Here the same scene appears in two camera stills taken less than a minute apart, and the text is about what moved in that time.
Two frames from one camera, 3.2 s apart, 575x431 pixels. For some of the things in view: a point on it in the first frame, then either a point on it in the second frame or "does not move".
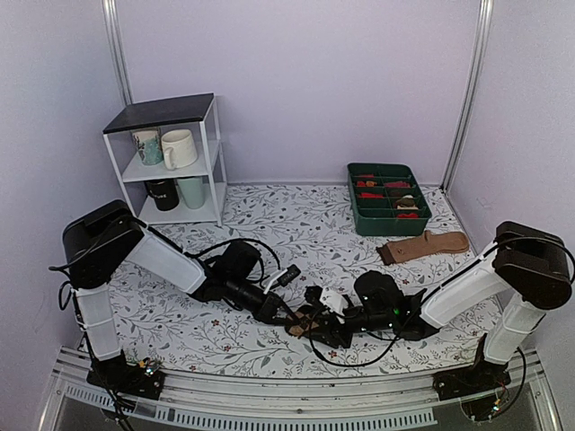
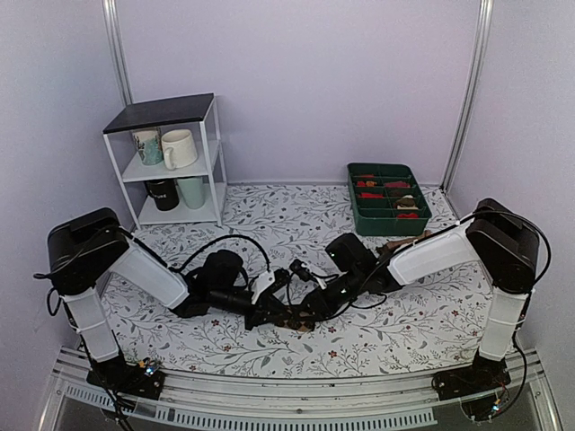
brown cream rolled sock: (407, 202) does not move
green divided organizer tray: (388, 200) does not move
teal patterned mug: (148, 143) does not move
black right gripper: (333, 334) -> (322, 309)
